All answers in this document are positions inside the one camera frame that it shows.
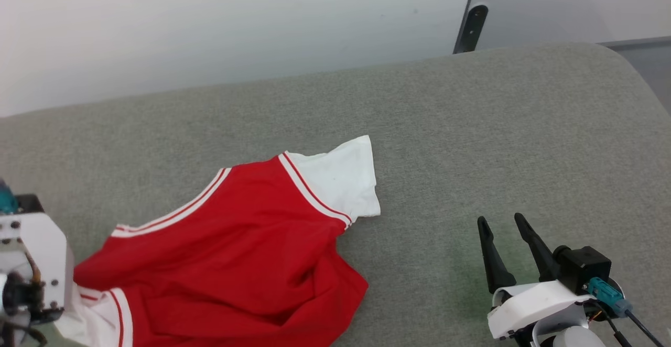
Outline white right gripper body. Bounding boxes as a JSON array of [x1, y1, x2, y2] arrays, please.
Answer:
[[488, 280, 603, 340]]

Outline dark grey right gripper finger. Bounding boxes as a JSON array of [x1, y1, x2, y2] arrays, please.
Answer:
[[514, 212, 559, 283], [477, 216, 517, 294]]

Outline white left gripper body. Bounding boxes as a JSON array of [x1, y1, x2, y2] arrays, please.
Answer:
[[0, 212, 74, 324]]

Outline dark metal wall post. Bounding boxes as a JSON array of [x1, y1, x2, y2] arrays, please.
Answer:
[[453, 0, 489, 55]]

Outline red and white garment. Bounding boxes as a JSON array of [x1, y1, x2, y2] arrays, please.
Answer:
[[54, 135, 382, 347]]

